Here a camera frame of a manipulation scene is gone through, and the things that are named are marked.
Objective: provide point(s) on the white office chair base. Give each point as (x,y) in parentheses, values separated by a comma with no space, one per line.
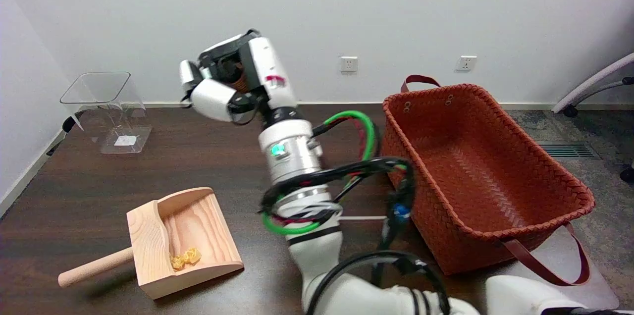
(589,82)

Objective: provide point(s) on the small brown broom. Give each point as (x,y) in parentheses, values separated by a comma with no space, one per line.
(241,82)

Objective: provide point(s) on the clear plastic container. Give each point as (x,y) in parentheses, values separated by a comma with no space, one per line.
(106,107)

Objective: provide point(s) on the white flat sheet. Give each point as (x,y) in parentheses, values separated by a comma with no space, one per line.
(594,290)

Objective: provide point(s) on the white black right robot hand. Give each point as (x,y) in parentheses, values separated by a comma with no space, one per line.
(267,67)

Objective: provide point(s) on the brown woven storage basket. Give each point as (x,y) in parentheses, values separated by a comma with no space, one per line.
(470,171)

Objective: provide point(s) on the yellow crumpled paper scrap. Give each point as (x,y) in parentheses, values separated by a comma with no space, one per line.
(185,257)

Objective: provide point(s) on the white wall outlet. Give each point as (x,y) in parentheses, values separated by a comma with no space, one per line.
(466,63)
(348,64)

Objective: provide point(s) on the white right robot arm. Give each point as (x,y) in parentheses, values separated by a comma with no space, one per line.
(292,156)

